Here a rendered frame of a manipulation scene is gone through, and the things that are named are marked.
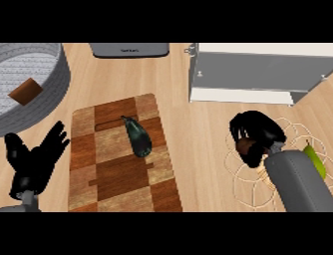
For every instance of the dark green eggplant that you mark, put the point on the dark green eggplant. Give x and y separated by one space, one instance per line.
139 139

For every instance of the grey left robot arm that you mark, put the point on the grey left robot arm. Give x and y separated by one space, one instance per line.
20 203

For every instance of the grey round basket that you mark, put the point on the grey round basket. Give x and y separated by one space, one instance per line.
12 83

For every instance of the white and grey tiered shelf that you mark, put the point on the white and grey tiered shelf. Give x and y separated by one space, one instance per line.
266 73

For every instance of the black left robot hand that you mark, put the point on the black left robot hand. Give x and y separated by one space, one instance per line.
32 159

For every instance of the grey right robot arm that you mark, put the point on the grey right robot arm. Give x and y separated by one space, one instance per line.
298 179

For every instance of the brown square block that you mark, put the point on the brown square block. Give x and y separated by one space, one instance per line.
25 91

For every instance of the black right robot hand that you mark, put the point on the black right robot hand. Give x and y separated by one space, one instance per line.
257 129

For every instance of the checkered wooden cutting board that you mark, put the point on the checkered wooden cutting board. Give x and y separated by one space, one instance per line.
120 159

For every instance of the green pepper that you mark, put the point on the green pepper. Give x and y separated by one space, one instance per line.
316 159

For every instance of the brown sweet potato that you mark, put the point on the brown sweet potato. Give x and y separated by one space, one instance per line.
245 146

